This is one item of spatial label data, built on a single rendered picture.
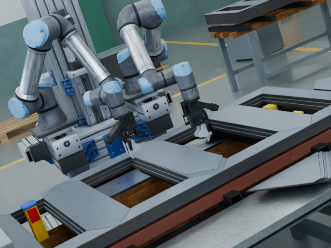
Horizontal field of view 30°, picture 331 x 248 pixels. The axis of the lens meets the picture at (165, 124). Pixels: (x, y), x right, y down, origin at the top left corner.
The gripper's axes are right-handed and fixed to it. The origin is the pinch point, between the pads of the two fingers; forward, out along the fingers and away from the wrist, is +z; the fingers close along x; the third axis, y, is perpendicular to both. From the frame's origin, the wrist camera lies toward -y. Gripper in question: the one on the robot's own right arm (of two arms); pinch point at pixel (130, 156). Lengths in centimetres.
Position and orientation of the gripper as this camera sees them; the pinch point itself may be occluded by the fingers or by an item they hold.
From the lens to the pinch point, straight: 283.4
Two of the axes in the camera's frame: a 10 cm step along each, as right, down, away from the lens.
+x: -4.5, -1.0, 8.9
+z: 3.0, 9.2, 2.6
